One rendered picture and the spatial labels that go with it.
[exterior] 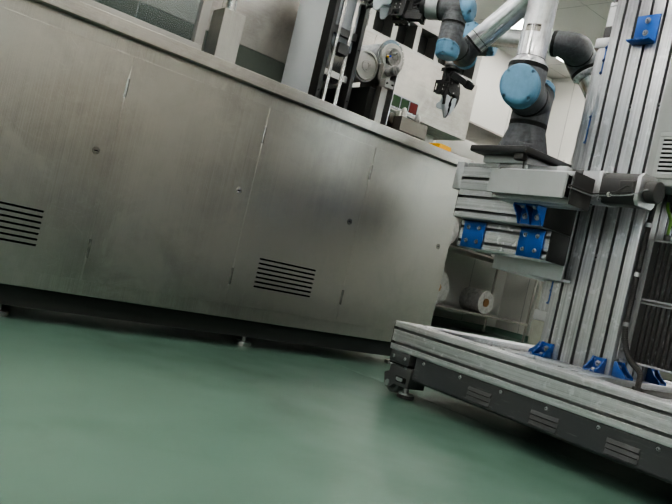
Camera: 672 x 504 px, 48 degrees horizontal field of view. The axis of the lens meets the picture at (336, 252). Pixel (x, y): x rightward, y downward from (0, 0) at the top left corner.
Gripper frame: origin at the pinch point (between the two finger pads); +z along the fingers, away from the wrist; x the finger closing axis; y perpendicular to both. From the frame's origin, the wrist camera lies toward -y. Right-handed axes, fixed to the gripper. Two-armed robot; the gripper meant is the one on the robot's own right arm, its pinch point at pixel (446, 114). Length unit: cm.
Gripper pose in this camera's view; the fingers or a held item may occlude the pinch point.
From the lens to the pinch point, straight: 314.7
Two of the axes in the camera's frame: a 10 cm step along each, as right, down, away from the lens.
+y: -6.2, -1.3, 7.7
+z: -2.3, 9.7, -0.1
